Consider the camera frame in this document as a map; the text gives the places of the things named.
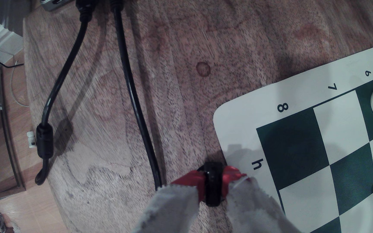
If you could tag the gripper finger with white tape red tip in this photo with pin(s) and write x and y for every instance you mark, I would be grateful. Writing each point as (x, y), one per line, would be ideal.
(254, 210)
(170, 210)

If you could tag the small black chess piece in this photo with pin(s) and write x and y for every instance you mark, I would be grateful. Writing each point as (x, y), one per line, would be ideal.
(213, 184)

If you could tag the green and white chess mat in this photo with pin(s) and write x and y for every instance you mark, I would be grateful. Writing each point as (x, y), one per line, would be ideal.
(319, 145)

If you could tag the small white bottle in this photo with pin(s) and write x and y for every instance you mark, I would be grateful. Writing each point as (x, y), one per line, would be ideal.
(31, 139)

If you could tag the grey shoe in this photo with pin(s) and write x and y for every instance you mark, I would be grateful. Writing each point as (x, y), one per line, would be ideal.
(2, 221)

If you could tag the grey device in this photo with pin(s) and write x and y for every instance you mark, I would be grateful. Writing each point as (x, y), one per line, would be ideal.
(55, 4)

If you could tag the dark metal door frame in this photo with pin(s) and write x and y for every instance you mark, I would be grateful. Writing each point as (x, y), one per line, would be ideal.
(6, 136)

